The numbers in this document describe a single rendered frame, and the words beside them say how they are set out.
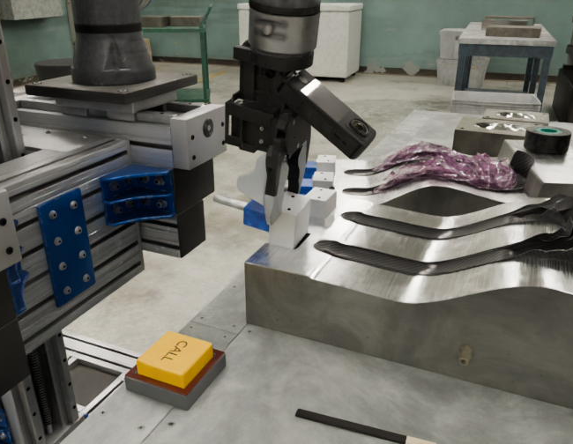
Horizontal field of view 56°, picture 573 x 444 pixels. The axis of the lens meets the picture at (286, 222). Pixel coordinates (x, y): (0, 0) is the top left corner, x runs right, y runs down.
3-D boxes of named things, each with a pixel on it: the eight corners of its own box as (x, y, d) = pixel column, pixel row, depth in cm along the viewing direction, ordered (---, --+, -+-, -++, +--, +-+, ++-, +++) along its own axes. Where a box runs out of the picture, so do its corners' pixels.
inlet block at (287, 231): (205, 222, 74) (204, 188, 71) (224, 205, 78) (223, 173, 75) (293, 250, 70) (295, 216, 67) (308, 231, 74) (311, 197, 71)
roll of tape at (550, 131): (572, 146, 106) (576, 129, 104) (562, 156, 100) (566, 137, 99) (529, 140, 110) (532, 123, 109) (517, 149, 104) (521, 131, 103)
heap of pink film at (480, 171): (373, 196, 95) (376, 154, 92) (371, 166, 112) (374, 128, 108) (527, 203, 93) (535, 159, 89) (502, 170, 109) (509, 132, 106)
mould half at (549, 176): (305, 232, 96) (306, 173, 91) (316, 182, 120) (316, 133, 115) (604, 247, 90) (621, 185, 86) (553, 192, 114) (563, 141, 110)
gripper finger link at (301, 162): (268, 179, 77) (264, 126, 70) (306, 190, 75) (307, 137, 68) (257, 193, 75) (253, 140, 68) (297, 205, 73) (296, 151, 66)
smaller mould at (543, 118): (479, 138, 153) (481, 117, 151) (483, 128, 164) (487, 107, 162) (544, 144, 147) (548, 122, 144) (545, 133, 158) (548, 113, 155)
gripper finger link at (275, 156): (273, 187, 67) (285, 118, 64) (286, 190, 67) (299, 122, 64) (256, 196, 63) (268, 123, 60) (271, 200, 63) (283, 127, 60)
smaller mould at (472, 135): (450, 156, 137) (454, 129, 135) (459, 142, 150) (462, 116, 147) (536, 166, 130) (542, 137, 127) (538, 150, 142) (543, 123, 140)
